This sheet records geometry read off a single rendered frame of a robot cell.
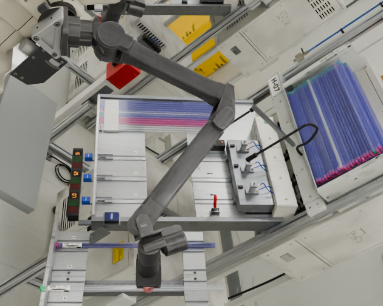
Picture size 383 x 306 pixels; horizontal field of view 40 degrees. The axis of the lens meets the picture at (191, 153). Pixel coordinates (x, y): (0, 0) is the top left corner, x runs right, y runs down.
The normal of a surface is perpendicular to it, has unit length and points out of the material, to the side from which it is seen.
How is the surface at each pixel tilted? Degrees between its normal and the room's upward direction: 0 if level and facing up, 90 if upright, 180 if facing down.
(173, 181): 44
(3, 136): 0
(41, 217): 0
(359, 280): 89
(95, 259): 90
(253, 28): 90
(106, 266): 90
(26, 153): 0
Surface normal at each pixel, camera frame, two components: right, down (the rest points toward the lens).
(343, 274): -0.63, -0.48
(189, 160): 0.24, -0.32
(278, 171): 0.12, -0.69
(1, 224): 0.76, -0.49
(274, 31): 0.09, 0.72
